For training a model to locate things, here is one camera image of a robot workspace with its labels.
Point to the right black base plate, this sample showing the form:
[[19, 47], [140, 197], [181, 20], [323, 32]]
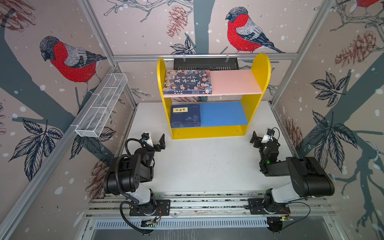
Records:
[[258, 206]]

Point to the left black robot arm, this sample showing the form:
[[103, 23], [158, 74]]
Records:
[[128, 172]]

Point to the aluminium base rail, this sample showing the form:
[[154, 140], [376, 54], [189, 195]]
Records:
[[207, 211]]

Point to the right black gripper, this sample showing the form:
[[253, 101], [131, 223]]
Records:
[[255, 138]]

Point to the blue book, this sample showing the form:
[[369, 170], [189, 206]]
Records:
[[185, 116]]

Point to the large illustrated colourful book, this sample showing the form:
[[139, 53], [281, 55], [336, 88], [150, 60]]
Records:
[[188, 82]]

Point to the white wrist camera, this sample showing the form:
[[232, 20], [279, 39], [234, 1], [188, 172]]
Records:
[[146, 138], [269, 136]]

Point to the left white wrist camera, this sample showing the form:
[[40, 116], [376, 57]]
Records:
[[146, 138]]

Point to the yellow pink blue shelf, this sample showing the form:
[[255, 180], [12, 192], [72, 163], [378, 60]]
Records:
[[242, 90]]

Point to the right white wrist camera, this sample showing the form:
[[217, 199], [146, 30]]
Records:
[[269, 136]]

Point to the black vent panel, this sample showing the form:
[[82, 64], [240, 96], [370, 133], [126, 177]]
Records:
[[211, 64]]

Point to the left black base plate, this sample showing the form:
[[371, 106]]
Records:
[[157, 208]]

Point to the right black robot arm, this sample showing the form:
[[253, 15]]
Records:
[[307, 177]]

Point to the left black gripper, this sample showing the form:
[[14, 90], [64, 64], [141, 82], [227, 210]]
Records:
[[161, 145]]

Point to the white wire mesh basket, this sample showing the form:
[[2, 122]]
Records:
[[98, 114]]

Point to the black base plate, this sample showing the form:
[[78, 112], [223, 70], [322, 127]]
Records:
[[258, 206], [157, 208]]

